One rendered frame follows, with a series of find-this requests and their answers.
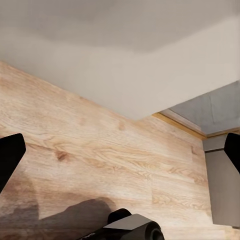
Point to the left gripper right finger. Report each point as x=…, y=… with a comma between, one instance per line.
x=232, y=148

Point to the fixed window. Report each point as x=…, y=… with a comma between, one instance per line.
x=212, y=114

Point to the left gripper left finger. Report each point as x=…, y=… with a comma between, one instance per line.
x=12, y=150

